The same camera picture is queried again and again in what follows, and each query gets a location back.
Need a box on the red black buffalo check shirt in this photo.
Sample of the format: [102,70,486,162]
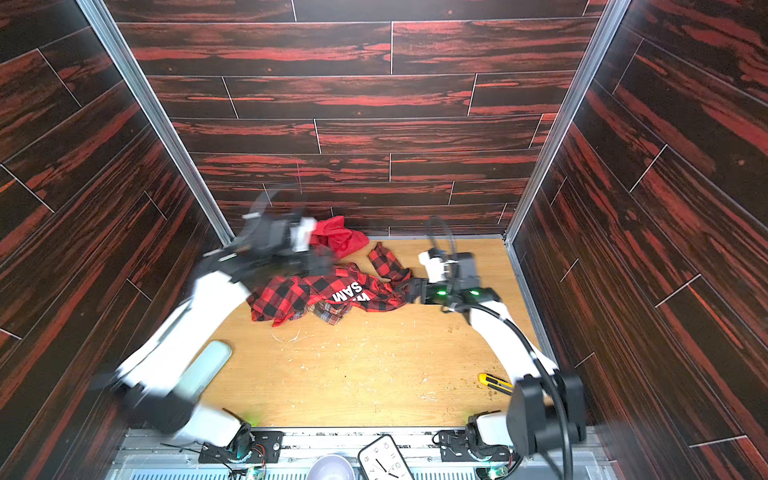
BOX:
[247,243,413,327]

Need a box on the multicolour plaid flannel shirt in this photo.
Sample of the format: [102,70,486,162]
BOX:
[309,301,352,325]

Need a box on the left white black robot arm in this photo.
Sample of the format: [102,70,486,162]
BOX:
[94,213,334,449]

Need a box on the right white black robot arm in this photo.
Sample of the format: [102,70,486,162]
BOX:
[411,248,587,458]

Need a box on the plain red cloth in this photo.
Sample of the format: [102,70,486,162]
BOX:
[310,216,369,259]

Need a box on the yellow utility knife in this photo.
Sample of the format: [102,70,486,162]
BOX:
[478,373,514,396]

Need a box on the white analog clock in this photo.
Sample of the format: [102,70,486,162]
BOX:
[357,434,414,480]

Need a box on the white round bowl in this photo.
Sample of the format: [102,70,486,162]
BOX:
[306,454,357,480]

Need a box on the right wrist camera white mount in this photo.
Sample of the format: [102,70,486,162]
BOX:
[418,248,447,284]

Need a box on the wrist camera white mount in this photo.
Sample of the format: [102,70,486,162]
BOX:
[418,248,447,284]
[290,217,317,252]

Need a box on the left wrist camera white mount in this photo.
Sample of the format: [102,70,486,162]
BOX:
[290,217,317,252]

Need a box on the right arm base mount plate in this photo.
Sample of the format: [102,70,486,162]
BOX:
[432,429,514,464]

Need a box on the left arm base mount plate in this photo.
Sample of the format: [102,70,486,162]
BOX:
[198,430,285,464]

